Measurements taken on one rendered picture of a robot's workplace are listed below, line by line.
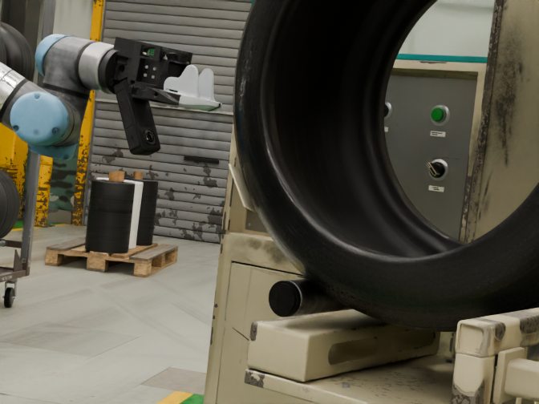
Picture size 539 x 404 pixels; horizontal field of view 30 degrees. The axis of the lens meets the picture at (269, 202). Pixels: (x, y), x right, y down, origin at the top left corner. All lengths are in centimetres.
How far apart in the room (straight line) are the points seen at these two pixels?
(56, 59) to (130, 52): 14
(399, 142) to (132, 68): 62
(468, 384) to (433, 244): 86
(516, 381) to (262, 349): 71
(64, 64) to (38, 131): 18
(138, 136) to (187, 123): 949
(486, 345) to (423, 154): 135
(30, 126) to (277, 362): 50
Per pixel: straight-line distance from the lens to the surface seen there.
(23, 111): 146
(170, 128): 1104
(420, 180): 188
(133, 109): 151
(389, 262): 113
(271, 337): 124
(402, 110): 191
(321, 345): 124
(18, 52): 577
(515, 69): 150
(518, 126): 148
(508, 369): 57
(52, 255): 794
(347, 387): 123
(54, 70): 161
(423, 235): 141
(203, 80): 147
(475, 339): 55
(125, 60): 154
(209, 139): 1090
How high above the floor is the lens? 108
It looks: 3 degrees down
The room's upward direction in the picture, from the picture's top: 6 degrees clockwise
